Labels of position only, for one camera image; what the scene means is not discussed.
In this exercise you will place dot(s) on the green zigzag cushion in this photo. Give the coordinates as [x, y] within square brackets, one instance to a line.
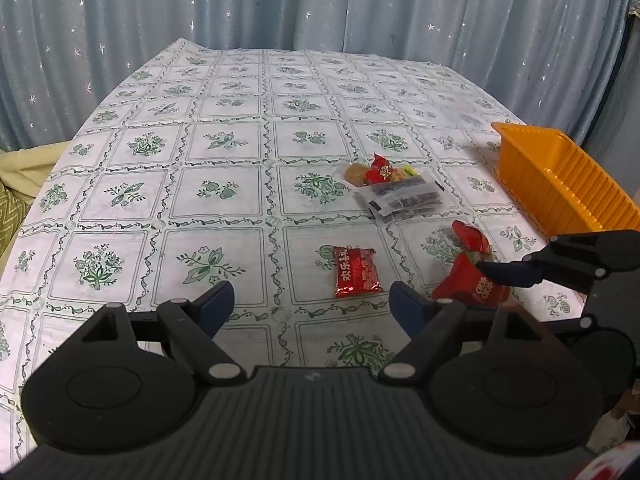
[9, 220]

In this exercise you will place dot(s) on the red rectangular snack packet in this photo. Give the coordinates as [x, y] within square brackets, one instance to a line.
[356, 271]

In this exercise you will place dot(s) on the orange plastic tray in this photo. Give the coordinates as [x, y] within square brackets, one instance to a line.
[555, 175]

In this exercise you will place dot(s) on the small red candy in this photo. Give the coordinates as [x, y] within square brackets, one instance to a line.
[381, 170]

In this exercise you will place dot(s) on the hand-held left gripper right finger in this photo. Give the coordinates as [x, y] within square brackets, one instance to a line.
[406, 306]

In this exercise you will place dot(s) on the pale yellow cloth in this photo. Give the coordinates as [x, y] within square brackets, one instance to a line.
[35, 170]

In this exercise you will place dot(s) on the green floral tablecloth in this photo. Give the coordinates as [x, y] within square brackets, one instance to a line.
[210, 140]

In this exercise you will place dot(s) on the blue star curtain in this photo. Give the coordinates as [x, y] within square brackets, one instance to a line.
[300, 5]

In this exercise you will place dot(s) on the red white printed clothing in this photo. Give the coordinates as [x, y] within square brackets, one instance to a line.
[612, 467]

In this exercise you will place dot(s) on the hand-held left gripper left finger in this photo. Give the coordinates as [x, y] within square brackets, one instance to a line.
[218, 301]

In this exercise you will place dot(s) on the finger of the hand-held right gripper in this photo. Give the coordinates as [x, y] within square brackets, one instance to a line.
[507, 274]

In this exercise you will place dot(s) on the yellow snack packet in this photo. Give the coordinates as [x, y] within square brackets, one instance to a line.
[404, 176]

